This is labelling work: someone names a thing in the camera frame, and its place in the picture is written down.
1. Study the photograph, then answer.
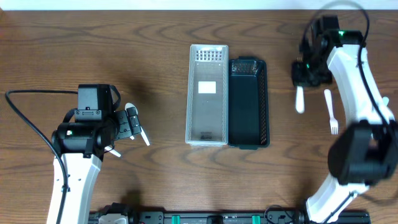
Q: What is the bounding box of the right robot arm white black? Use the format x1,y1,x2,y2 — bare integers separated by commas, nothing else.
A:
292,28,397,223

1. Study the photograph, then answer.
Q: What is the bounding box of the black plastic basket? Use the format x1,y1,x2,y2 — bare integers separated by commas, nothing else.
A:
228,57,271,150

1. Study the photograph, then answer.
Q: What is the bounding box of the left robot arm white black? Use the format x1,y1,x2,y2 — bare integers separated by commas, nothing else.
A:
47,103,145,223

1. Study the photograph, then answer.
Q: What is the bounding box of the white plastic spoon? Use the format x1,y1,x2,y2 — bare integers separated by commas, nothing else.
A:
124,103,150,146
104,146,121,157

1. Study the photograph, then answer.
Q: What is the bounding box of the white plastic fork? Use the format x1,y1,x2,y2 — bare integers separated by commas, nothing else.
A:
295,86,305,114
324,89,339,135
382,96,389,106

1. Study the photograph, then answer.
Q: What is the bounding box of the white plastic spoon far right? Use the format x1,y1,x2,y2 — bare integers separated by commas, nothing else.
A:
124,103,150,146

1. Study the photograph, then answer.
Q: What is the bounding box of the clear plastic basket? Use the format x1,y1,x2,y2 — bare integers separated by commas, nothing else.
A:
185,44,228,147

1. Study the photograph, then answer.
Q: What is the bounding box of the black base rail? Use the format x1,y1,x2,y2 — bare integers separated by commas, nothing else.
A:
88,202,371,224

